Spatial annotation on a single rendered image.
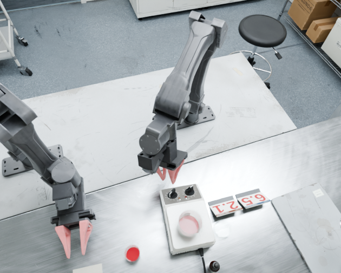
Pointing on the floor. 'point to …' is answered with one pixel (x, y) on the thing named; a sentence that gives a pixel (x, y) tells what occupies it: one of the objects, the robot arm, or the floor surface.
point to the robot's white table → (132, 130)
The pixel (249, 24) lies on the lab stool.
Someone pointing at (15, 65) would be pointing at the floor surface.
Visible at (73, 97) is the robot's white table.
